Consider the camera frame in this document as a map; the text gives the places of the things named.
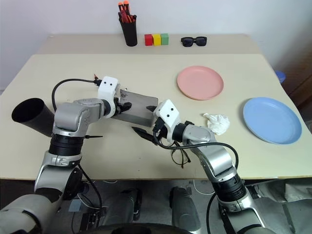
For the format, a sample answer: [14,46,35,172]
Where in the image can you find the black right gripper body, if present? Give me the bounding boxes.
[152,117,169,144]

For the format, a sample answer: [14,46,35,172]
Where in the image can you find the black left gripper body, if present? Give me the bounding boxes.
[112,96,124,117]

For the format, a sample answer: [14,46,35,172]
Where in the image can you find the grey glasses case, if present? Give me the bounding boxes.
[111,88,159,128]

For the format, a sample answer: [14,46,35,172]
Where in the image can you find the black cup holding markers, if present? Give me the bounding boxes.
[118,13,138,47]

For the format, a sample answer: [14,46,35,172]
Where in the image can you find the empty black cup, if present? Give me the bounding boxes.
[11,97,59,138]

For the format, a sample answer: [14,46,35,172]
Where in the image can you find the pink plate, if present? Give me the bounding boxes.
[176,65,225,101]

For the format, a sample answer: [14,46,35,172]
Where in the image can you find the crumpled white tissue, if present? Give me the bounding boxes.
[202,112,231,136]

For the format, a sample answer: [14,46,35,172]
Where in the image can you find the black sunglasses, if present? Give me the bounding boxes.
[180,36,208,48]

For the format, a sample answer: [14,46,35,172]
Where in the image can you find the dark rounded robot torso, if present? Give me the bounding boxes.
[96,222,198,234]

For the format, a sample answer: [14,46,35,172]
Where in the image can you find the grey floor box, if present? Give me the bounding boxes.
[68,199,82,213]

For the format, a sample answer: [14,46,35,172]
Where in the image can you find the blue plate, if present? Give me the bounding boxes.
[242,97,303,145]

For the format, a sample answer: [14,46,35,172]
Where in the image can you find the blue round container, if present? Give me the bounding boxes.
[274,70,287,85]

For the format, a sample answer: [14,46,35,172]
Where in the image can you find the grey crumpled cover sheet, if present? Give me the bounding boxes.
[245,179,312,234]

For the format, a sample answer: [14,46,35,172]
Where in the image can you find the brown wooden cabinet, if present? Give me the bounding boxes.
[280,46,312,137]

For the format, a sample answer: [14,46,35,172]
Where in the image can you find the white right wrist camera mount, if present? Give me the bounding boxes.
[153,98,182,142]

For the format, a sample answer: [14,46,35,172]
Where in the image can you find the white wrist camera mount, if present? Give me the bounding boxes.
[97,76,121,117]
[153,98,182,142]

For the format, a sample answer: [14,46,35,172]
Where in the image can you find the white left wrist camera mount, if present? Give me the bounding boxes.
[97,76,121,117]

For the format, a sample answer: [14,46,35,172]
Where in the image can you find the thin black frame eyeglasses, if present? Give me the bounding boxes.
[170,142,192,170]

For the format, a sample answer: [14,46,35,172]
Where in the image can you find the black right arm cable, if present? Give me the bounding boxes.
[153,126,241,234]

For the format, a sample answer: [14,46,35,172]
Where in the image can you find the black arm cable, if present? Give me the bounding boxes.
[153,126,241,234]
[51,74,101,109]

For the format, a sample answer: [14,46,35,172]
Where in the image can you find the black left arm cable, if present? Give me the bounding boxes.
[51,74,101,109]

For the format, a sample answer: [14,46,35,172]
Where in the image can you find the white floor cable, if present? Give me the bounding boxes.
[193,179,215,195]

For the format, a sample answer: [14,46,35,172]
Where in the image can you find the black cable under table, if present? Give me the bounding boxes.
[78,167,103,221]

